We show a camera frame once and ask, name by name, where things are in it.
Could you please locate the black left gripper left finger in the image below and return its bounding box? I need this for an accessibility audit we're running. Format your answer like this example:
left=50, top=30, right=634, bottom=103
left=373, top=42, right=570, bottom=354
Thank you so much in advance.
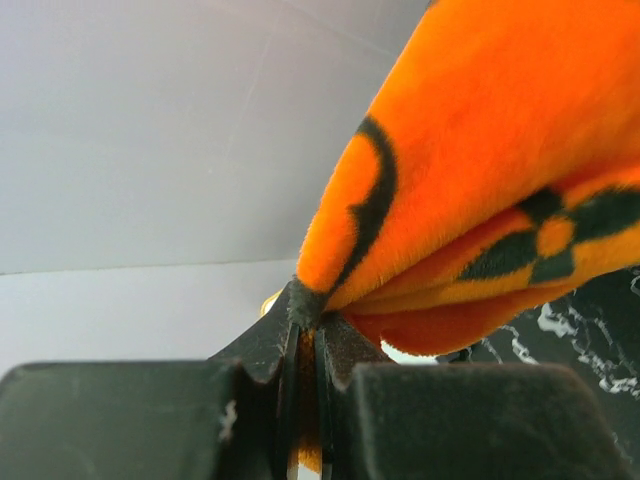
left=1, top=293, right=298, bottom=479

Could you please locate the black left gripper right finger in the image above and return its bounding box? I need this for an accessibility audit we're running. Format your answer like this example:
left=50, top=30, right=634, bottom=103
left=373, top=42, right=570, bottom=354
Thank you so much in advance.
left=315, top=316, right=633, bottom=480

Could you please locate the orange patterned plush pillowcase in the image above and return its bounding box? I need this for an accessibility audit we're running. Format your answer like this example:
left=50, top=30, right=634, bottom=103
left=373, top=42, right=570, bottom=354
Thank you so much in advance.
left=287, top=0, right=640, bottom=480

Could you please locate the white board with wooden frame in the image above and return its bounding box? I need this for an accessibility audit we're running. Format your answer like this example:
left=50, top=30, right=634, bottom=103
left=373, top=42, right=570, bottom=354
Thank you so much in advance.
left=260, top=292, right=280, bottom=316

